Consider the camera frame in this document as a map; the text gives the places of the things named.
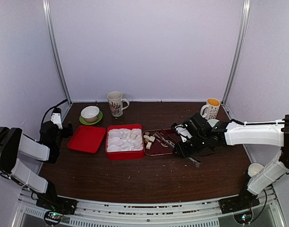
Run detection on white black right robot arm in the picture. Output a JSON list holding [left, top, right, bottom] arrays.
[[171, 113, 289, 213]]

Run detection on white paper cup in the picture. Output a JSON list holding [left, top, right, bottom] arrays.
[[247, 163, 264, 177]]

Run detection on aluminium right corner post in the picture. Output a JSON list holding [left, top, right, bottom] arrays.
[[222, 0, 251, 106]]

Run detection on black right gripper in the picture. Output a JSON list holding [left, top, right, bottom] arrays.
[[173, 133, 208, 159]]

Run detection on red tin lid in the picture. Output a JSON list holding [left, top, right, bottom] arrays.
[[67, 125, 106, 154]]

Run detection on aluminium front rail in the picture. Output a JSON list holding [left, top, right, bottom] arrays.
[[15, 182, 283, 227]]

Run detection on metal serving tongs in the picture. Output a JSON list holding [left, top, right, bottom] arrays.
[[154, 131, 201, 168]]

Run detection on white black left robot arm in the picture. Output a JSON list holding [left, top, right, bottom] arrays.
[[0, 121, 77, 214]]

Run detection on tall coral pattern mug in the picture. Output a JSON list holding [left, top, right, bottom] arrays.
[[107, 91, 130, 117]]

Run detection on flower pattern mug yellow inside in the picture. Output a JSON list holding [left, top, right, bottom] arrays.
[[200, 98, 221, 120]]

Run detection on dark red lacquer tray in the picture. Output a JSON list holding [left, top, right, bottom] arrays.
[[142, 129, 180, 157]]

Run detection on red tin box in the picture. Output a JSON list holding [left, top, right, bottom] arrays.
[[105, 124, 144, 160]]

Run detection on green saucer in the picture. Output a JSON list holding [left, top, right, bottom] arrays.
[[79, 111, 103, 125]]

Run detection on blue lined ceramic bowl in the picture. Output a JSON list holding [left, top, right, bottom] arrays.
[[207, 119, 219, 128]]

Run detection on aluminium left corner post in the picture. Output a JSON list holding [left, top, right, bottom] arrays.
[[42, 0, 72, 105]]

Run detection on white ceramic bowl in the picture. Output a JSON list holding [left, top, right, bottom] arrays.
[[81, 106, 100, 122]]

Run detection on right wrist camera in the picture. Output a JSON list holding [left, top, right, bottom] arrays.
[[171, 123, 192, 142]]

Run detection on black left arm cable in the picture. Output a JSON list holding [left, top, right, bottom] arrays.
[[41, 99, 69, 123]]

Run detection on aluminium corner post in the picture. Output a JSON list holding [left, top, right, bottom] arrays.
[[42, 0, 72, 105], [222, 0, 251, 106]]

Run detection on white paper liners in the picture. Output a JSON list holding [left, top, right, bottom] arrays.
[[106, 128, 143, 153]]

